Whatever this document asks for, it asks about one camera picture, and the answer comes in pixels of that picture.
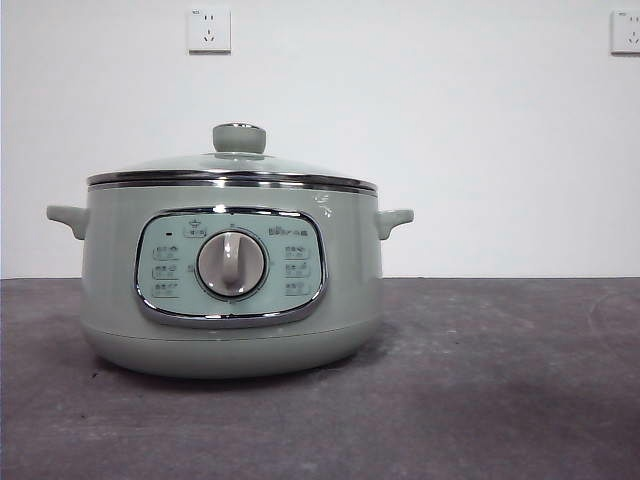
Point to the sage green electric cooking pot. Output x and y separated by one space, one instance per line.
112 280

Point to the white wall socket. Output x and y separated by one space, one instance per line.
627 32
209 31

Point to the glass lid with green knob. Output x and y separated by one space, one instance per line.
238 138

